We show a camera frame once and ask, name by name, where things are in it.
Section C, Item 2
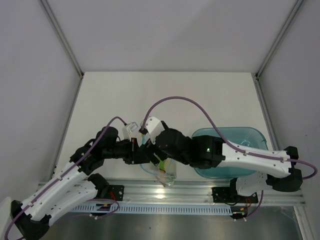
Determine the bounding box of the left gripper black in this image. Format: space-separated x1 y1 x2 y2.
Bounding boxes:
103 137 150 165

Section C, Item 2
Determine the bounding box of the green cucumber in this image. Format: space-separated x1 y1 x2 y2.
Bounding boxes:
159 159 171 172

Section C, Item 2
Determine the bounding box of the clear zip top bag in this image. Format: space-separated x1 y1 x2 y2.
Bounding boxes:
139 122 178 188

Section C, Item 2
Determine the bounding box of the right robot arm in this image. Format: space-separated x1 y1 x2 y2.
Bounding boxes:
144 117 303 202

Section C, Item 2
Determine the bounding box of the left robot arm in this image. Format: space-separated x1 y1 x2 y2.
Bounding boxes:
10 126 157 240

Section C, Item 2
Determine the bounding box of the teal plastic tray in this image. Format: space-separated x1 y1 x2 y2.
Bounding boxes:
195 127 268 179

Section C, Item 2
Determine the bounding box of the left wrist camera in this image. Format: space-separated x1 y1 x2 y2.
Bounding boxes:
122 122 139 140

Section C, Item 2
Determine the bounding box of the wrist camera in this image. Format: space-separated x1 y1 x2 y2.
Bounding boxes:
139 116 165 144
122 122 139 140

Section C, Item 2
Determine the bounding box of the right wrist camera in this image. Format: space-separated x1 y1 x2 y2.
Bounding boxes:
139 116 165 144

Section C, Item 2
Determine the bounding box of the aluminium rail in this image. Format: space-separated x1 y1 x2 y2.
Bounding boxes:
36 177 307 207

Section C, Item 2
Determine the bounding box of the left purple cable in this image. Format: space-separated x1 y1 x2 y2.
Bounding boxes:
5 116 129 240

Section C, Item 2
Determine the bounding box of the white slotted cable duct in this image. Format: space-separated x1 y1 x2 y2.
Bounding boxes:
71 203 232 216

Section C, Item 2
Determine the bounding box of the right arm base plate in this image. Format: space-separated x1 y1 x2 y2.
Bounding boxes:
211 187 259 206

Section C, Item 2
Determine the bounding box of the left frame post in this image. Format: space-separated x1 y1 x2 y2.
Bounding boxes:
38 0 84 78

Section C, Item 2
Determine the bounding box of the frame post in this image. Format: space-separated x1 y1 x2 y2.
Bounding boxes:
255 0 307 80
38 0 84 78

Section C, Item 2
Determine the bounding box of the right frame post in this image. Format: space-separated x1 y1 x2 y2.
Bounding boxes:
255 0 307 80

